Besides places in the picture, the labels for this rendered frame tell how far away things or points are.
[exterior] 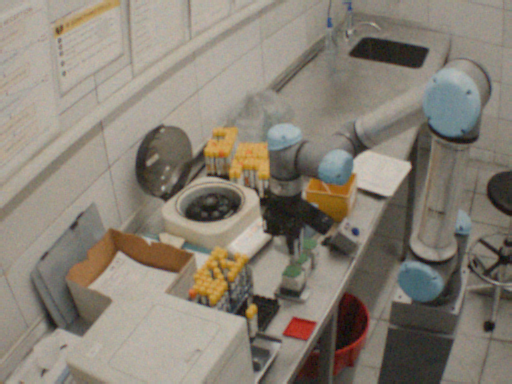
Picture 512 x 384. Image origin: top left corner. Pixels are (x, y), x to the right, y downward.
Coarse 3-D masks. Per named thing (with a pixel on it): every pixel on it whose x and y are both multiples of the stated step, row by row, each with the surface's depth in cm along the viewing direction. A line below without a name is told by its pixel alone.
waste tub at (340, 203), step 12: (312, 180) 189; (348, 180) 193; (312, 192) 184; (324, 192) 183; (336, 192) 197; (348, 192) 195; (324, 204) 185; (336, 204) 183; (348, 204) 183; (336, 216) 186; (348, 216) 185
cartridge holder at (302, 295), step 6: (276, 288) 163; (282, 288) 160; (288, 288) 159; (300, 288) 159; (306, 288) 162; (276, 294) 161; (282, 294) 161; (288, 294) 160; (294, 294) 159; (300, 294) 159; (306, 294) 160; (294, 300) 160; (300, 300) 159; (306, 300) 159
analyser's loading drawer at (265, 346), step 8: (256, 336) 144; (264, 336) 143; (272, 336) 142; (256, 344) 142; (264, 344) 142; (272, 344) 142; (280, 344) 142; (256, 352) 139; (264, 352) 138; (272, 352) 140; (264, 360) 137; (256, 368) 135; (264, 368) 135; (256, 376) 133
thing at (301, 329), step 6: (294, 318) 154; (300, 318) 153; (288, 324) 152; (294, 324) 152; (300, 324) 152; (306, 324) 152; (312, 324) 152; (288, 330) 151; (294, 330) 150; (300, 330) 150; (306, 330) 150; (312, 330) 149; (294, 336) 148; (300, 336) 148; (306, 336) 148
